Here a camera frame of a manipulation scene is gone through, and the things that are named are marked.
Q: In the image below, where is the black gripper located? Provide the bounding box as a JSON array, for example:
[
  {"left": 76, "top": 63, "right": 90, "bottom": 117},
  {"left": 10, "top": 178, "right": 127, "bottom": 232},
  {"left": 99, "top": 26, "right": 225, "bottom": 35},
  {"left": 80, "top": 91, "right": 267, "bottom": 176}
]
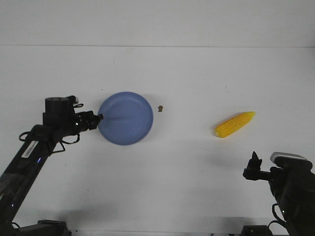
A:
[
  {"left": 74, "top": 111, "right": 104, "bottom": 131},
  {"left": 243, "top": 151, "right": 276, "bottom": 181}
]

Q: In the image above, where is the blue round plate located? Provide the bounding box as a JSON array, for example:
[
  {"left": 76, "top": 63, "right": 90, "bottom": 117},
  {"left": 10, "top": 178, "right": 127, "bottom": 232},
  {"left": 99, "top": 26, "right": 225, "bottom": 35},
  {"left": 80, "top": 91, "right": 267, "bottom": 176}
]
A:
[{"left": 98, "top": 91, "right": 154, "bottom": 146}]

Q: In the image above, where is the yellow corn cob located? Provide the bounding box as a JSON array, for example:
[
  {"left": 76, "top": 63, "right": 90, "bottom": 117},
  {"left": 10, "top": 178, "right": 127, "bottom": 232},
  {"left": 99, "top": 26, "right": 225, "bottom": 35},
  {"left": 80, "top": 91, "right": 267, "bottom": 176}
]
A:
[{"left": 214, "top": 111, "right": 256, "bottom": 138}]

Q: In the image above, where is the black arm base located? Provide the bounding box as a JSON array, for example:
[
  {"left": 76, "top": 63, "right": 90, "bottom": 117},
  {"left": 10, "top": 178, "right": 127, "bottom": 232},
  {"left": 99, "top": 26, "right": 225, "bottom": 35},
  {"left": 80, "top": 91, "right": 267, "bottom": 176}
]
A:
[
  {"left": 15, "top": 220, "right": 72, "bottom": 236},
  {"left": 240, "top": 225, "right": 273, "bottom": 236}
]

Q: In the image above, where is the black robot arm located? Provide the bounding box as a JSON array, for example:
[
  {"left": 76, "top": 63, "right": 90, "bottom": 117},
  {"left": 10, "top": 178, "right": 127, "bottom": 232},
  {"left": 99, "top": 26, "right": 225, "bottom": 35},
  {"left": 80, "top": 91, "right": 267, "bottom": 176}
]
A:
[
  {"left": 243, "top": 152, "right": 315, "bottom": 236},
  {"left": 0, "top": 95, "right": 103, "bottom": 226}
]

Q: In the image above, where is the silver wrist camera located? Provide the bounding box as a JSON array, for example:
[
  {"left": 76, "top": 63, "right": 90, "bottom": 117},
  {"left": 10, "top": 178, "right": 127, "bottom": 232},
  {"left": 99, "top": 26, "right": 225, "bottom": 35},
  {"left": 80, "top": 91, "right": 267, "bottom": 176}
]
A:
[
  {"left": 270, "top": 152, "right": 308, "bottom": 164},
  {"left": 66, "top": 95, "right": 79, "bottom": 104}
]

